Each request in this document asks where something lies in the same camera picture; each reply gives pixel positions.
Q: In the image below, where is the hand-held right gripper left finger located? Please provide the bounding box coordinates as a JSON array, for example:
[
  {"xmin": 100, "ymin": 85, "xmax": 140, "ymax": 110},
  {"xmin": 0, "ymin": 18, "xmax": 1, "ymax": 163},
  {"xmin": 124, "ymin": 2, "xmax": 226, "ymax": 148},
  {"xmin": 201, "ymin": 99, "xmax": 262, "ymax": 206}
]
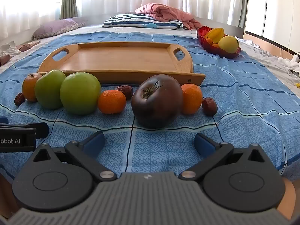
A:
[{"xmin": 31, "ymin": 131, "xmax": 118, "ymax": 183}]

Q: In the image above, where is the grey-green curtain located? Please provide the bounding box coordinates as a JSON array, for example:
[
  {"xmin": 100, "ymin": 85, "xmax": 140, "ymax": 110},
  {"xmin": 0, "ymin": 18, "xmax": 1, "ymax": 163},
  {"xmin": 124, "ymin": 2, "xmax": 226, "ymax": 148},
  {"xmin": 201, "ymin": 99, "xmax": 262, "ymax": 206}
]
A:
[
  {"xmin": 60, "ymin": 0, "xmax": 78, "ymax": 20},
  {"xmin": 238, "ymin": 0, "xmax": 249, "ymax": 29}
]

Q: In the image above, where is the white charger cable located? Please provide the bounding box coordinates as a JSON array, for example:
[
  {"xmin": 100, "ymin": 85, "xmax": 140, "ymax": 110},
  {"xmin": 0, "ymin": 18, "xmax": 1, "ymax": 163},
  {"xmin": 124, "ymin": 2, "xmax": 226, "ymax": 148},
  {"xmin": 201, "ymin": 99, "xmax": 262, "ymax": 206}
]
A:
[{"xmin": 280, "ymin": 47, "xmax": 300, "ymax": 62}]

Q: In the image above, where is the orange mandarin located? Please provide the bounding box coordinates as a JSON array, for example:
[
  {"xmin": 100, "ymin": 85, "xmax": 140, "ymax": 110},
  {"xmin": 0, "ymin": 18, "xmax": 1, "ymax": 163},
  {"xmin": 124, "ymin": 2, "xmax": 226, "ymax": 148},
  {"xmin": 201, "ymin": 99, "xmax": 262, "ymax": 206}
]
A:
[
  {"xmin": 180, "ymin": 84, "xmax": 203, "ymax": 115},
  {"xmin": 97, "ymin": 89, "xmax": 127, "ymax": 114}
]

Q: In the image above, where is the crumpled white cloth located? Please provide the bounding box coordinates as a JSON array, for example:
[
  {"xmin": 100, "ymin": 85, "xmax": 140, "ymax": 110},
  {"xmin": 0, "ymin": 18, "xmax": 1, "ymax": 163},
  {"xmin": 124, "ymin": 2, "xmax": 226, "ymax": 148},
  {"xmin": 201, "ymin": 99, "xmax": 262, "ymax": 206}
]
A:
[{"xmin": 277, "ymin": 57, "xmax": 300, "ymax": 74}]

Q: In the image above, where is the small white cloth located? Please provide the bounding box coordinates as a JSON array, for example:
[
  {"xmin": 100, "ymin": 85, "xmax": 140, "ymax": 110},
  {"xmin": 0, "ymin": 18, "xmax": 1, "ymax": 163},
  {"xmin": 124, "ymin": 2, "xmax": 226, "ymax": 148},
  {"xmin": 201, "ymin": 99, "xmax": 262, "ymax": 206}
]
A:
[{"xmin": 242, "ymin": 38, "xmax": 261, "ymax": 50}]

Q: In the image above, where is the yellow pear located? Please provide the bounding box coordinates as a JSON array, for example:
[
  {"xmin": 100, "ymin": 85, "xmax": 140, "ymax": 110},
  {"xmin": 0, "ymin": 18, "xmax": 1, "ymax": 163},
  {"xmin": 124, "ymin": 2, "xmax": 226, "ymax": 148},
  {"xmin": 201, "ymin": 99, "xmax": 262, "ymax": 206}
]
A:
[{"xmin": 218, "ymin": 35, "xmax": 239, "ymax": 54}]

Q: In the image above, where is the large brownish orange fruit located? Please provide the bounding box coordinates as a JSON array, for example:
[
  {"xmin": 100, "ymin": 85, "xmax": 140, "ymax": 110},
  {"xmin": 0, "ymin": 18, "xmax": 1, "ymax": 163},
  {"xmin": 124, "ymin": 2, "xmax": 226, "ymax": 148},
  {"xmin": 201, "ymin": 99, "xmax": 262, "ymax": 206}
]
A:
[{"xmin": 22, "ymin": 73, "xmax": 43, "ymax": 103}]

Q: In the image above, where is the pink quilt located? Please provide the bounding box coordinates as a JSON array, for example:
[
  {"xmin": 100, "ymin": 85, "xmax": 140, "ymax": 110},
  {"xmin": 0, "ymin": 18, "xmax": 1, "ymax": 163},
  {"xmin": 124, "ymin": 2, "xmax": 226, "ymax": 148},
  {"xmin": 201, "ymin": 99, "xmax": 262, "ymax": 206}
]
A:
[{"xmin": 135, "ymin": 3, "xmax": 202, "ymax": 30}]

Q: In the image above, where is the red date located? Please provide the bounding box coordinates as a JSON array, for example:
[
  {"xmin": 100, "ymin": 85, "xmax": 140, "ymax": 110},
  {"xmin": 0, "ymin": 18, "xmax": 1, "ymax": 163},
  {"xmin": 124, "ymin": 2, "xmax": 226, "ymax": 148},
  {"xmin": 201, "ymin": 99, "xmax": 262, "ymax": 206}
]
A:
[
  {"xmin": 202, "ymin": 97, "xmax": 218, "ymax": 116},
  {"xmin": 114, "ymin": 85, "xmax": 134, "ymax": 100},
  {"xmin": 14, "ymin": 92, "xmax": 26, "ymax": 107}
]

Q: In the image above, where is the yellow starfruit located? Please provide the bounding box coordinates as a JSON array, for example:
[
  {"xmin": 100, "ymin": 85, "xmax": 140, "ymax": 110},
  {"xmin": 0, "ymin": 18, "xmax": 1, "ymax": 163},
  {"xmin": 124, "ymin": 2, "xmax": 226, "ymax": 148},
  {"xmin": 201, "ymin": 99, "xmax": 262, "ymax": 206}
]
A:
[{"xmin": 204, "ymin": 28, "xmax": 225, "ymax": 44}]

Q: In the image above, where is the dark purple tomato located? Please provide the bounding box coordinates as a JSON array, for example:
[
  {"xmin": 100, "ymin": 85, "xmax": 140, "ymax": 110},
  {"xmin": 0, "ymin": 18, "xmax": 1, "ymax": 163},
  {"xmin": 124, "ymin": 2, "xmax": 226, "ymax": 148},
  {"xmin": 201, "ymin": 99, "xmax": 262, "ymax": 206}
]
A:
[{"xmin": 131, "ymin": 74, "xmax": 184, "ymax": 129}]

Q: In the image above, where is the white garment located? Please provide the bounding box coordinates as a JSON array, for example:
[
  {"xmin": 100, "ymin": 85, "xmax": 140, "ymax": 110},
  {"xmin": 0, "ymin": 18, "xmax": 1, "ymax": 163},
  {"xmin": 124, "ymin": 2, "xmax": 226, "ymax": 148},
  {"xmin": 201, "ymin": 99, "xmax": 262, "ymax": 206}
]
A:
[{"xmin": 0, "ymin": 43, "xmax": 22, "ymax": 56}]

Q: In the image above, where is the pink-brown garment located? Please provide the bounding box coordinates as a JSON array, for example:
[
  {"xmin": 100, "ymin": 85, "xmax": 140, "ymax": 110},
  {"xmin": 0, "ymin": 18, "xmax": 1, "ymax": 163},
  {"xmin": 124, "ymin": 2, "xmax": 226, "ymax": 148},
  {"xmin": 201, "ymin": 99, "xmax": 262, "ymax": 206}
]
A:
[{"xmin": 0, "ymin": 40, "xmax": 41, "ymax": 66}]

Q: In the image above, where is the red glass bowl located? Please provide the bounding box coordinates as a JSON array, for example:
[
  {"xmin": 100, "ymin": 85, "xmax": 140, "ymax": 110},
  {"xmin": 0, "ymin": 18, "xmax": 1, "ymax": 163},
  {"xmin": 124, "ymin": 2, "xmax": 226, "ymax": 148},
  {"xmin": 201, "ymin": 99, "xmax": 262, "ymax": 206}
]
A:
[{"xmin": 196, "ymin": 26, "xmax": 242, "ymax": 59}]

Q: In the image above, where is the wooden tray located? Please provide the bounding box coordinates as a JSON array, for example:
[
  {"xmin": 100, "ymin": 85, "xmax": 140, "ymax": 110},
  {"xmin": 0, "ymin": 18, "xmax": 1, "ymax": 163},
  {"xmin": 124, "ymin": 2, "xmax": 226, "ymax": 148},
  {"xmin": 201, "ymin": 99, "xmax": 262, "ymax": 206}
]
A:
[{"xmin": 37, "ymin": 41, "xmax": 206, "ymax": 86}]

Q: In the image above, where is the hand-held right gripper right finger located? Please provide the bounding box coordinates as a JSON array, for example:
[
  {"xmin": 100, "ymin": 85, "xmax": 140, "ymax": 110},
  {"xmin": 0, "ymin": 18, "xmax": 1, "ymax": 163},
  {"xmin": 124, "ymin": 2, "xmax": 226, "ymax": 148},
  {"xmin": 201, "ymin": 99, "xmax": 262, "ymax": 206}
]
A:
[{"xmin": 179, "ymin": 133, "xmax": 268, "ymax": 182}]

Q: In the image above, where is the blue white striped pillow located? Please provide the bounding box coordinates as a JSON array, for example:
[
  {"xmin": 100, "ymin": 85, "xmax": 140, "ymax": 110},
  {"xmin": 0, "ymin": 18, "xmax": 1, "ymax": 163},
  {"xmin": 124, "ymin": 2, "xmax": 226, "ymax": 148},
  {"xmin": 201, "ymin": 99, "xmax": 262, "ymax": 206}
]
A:
[{"xmin": 102, "ymin": 13, "xmax": 184, "ymax": 30}]

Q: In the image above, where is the purple pillow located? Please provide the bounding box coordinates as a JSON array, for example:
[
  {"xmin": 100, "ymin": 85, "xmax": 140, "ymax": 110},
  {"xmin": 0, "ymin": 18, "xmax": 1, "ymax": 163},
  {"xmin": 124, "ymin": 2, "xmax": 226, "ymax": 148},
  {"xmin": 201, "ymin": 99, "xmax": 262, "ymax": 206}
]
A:
[{"xmin": 32, "ymin": 17, "xmax": 88, "ymax": 40}]

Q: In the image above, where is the white wardrobe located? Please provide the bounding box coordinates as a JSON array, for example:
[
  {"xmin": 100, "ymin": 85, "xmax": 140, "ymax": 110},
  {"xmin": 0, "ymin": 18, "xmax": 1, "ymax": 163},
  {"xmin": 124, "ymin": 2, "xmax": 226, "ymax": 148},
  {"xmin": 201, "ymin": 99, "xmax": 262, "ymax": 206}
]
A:
[{"xmin": 244, "ymin": 0, "xmax": 300, "ymax": 52}]

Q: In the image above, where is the green apple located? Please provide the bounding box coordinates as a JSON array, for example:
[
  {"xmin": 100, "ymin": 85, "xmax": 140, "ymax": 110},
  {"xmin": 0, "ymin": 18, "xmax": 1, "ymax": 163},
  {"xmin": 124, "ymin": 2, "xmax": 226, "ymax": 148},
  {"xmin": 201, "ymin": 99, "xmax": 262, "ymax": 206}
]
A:
[
  {"xmin": 34, "ymin": 69, "xmax": 67, "ymax": 110},
  {"xmin": 59, "ymin": 72, "xmax": 102, "ymax": 115}
]

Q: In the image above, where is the blue checkered blanket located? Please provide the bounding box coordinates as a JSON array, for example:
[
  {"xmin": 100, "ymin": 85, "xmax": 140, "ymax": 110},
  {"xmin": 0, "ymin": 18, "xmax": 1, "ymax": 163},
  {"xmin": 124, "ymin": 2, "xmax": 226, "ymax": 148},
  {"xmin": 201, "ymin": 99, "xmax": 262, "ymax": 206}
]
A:
[{"xmin": 0, "ymin": 31, "xmax": 300, "ymax": 181}]

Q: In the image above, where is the white bedsheet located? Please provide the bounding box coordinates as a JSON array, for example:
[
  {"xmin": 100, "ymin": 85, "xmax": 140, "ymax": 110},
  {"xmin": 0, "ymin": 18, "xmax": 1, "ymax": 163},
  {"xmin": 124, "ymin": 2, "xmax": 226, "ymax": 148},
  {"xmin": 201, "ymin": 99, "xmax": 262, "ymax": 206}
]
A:
[{"xmin": 0, "ymin": 23, "xmax": 300, "ymax": 92}]

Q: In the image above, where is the wooden bed frame board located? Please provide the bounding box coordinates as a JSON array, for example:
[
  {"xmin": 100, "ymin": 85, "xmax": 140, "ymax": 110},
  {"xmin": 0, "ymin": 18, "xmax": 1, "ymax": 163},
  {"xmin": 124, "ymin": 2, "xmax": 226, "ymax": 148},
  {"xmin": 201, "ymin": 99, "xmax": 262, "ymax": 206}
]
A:
[{"xmin": 244, "ymin": 31, "xmax": 300, "ymax": 59}]

